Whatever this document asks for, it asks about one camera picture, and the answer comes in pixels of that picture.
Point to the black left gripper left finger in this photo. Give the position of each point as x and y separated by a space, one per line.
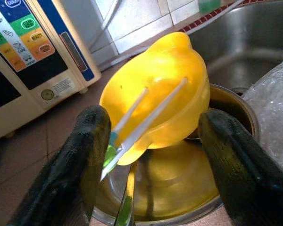
68 176

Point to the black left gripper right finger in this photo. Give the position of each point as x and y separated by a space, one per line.
245 183

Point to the green white training chopsticks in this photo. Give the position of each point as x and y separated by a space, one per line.
112 155

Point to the steel bowl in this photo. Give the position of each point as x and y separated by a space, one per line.
179 183

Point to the clear bubble wrap sheet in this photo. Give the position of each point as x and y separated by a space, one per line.
273 106

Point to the beige black water ionizer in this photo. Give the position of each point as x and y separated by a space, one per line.
49 77

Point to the steel sink basin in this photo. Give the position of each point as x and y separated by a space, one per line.
238 47

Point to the green soap bottle blue cap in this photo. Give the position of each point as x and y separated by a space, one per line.
208 5

